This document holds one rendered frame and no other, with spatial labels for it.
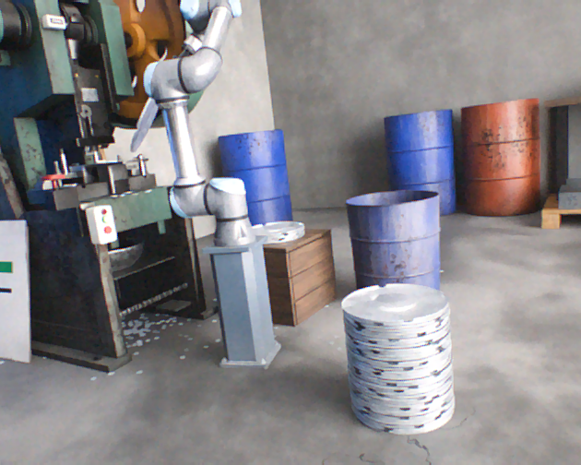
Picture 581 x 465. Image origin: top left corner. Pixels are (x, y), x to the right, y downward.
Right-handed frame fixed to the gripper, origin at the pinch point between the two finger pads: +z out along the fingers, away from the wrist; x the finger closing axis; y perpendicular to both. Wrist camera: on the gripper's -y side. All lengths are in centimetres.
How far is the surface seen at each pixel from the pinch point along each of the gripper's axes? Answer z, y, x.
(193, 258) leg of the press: 49, -17, 56
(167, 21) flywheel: -31.7, -30.0, -15.4
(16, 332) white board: 116, -18, 13
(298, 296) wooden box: 35, 17, 95
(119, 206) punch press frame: 47.1, -2.3, 14.5
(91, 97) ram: 17.2, -19.4, -19.6
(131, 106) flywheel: 7, -51, -6
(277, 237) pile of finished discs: 19, 7, 75
